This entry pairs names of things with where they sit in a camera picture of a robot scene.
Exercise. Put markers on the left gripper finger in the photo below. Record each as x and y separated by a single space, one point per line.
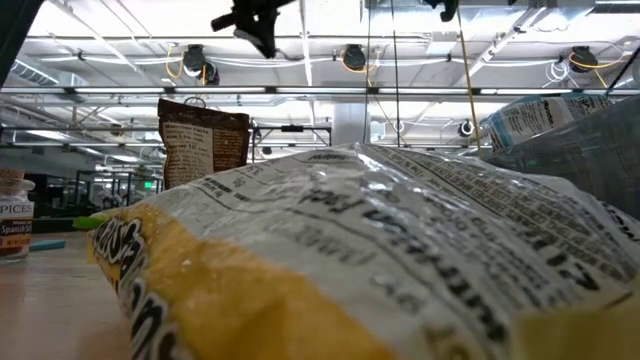
262 40
223 22

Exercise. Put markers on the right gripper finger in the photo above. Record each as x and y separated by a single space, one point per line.
445 9

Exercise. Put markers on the brown snack bag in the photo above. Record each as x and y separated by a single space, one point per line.
205 150

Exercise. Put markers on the yellow blue ramen packet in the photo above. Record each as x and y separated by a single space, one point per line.
530 117

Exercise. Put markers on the lime shrimp ramen packet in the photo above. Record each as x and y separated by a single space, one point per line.
87 223

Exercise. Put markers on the teal silicone spatula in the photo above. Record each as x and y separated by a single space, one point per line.
47 245

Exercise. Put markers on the white lid spice jar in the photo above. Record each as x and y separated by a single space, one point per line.
15 220

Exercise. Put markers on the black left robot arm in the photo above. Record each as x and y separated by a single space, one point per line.
15 30

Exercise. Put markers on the long ceiling light bar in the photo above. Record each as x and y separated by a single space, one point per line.
225 91

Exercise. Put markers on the white column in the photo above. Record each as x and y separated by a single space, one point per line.
350 125

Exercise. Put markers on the yellow white ramen packet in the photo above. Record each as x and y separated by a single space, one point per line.
350 240

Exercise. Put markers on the brown plastic tray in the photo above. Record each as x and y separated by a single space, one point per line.
600 165

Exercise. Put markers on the black metal workstation frame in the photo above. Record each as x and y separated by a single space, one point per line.
292 128

